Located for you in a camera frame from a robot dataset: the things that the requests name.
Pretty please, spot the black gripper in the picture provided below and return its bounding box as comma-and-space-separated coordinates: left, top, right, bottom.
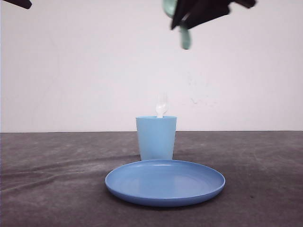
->
170, 0, 258, 31

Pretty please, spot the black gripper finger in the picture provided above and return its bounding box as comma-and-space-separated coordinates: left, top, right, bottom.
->
4, 0, 32, 9

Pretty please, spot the mint green plastic spoon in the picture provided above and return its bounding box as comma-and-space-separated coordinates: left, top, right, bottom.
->
162, 0, 191, 50

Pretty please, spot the white plastic fork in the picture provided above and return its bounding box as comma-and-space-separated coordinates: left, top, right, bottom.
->
156, 93, 168, 118

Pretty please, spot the light blue plastic cup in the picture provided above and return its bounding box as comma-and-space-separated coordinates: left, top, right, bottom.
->
136, 116, 177, 160

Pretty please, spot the blue plastic plate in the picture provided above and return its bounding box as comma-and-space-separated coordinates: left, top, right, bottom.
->
105, 160, 226, 207

